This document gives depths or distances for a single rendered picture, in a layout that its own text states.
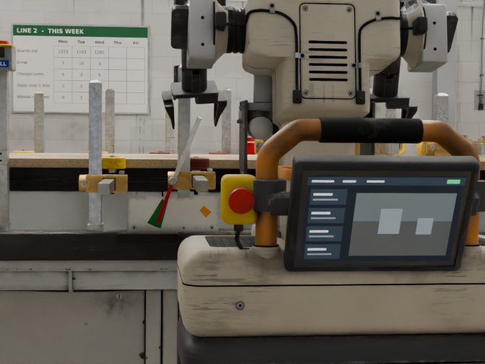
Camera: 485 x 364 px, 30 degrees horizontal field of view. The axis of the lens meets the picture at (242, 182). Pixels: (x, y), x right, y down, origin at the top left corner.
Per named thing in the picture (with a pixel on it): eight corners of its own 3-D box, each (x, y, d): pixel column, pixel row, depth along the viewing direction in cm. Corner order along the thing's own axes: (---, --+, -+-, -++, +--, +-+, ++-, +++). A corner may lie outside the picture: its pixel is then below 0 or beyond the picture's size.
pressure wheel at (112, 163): (131, 193, 273) (131, 155, 272) (112, 195, 266) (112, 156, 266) (112, 192, 277) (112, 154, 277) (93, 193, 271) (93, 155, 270)
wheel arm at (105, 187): (110, 198, 231) (110, 181, 230) (97, 198, 230) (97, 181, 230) (118, 188, 274) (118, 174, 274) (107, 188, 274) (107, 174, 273)
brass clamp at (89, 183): (126, 193, 255) (127, 175, 255) (78, 193, 254) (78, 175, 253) (128, 191, 261) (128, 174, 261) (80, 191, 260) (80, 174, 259)
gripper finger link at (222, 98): (192, 120, 212) (191, 83, 207) (221, 118, 213) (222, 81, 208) (195, 133, 206) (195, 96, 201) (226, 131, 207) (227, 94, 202)
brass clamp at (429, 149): (473, 156, 263) (473, 139, 263) (428, 156, 262) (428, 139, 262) (466, 156, 269) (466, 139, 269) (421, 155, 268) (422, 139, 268)
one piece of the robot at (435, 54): (448, 62, 170) (447, 3, 171) (422, 61, 170) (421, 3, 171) (431, 73, 180) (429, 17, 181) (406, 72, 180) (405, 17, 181)
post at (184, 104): (189, 233, 258) (190, 64, 256) (177, 233, 258) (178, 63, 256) (189, 232, 262) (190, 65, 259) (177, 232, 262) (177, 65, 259)
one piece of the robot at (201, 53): (216, 58, 166) (216, -2, 167) (188, 57, 165) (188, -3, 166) (211, 69, 176) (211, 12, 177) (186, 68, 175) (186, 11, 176)
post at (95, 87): (101, 250, 256) (101, 79, 254) (88, 250, 256) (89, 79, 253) (102, 248, 260) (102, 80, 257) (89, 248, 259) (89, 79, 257)
